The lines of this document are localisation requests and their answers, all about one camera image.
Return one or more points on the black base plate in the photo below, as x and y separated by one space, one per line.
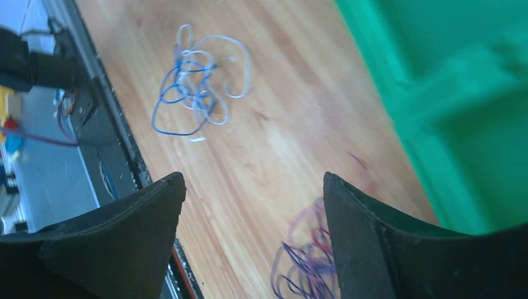
113 161

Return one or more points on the white wire scrap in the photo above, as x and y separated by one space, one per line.
197 139

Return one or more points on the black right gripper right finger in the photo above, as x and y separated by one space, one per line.
381 252

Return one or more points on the green compartment tray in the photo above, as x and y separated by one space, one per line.
452 75

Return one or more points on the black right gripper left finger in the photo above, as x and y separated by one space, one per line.
120 250

